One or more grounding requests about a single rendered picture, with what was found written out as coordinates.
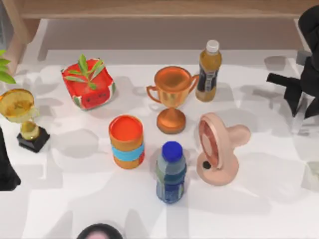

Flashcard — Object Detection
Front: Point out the yellow bottle white cap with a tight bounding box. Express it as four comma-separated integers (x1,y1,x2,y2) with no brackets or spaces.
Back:
195,39,223,103

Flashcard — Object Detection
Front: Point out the pink desk fan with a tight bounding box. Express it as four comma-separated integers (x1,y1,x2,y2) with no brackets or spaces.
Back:
196,112,252,187

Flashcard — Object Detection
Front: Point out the copper trophy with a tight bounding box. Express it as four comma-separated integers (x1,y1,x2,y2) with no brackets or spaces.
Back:
146,66,200,134

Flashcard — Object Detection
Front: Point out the blue bottle blue cap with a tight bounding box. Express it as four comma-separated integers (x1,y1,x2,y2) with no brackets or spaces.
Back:
156,141,187,204

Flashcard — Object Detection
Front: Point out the wooden cabinet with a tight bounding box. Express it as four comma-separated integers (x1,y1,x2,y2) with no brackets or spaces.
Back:
0,0,319,77

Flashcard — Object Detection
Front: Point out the orange can blue band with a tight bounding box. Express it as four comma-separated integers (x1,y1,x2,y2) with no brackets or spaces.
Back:
108,114,146,170

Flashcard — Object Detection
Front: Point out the watermelon plant pot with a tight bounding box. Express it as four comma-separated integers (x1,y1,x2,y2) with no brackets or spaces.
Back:
60,53,116,112

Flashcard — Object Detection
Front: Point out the black round object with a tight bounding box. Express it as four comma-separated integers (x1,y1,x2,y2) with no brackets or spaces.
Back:
76,223,123,239

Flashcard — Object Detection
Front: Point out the gold trophy black base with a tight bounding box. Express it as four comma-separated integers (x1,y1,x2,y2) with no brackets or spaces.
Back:
0,88,51,153

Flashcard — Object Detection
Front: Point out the green leafy plant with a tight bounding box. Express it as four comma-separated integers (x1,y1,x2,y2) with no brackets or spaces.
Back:
0,49,17,85

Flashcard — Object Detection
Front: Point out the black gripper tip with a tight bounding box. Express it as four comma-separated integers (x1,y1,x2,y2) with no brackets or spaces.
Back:
0,126,22,192

